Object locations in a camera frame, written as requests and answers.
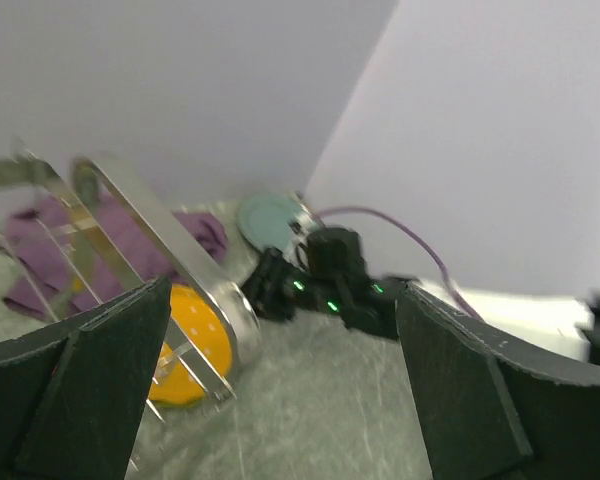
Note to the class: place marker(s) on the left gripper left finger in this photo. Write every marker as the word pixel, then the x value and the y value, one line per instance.
pixel 72 394

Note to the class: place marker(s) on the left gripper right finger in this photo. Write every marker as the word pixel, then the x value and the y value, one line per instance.
pixel 491 406

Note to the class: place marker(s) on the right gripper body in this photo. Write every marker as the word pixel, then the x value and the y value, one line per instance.
pixel 276 289

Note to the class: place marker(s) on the dark green round plate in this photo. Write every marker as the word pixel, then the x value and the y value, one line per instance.
pixel 263 220

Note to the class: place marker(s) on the purple-rimmed beige plate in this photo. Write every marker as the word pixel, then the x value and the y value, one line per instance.
pixel 304 221

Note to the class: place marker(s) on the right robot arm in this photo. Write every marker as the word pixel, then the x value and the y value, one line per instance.
pixel 323 269

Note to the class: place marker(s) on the steel dish rack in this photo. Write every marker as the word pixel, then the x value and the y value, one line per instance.
pixel 213 333

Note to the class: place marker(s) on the purple cloth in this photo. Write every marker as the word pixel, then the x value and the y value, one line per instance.
pixel 87 264

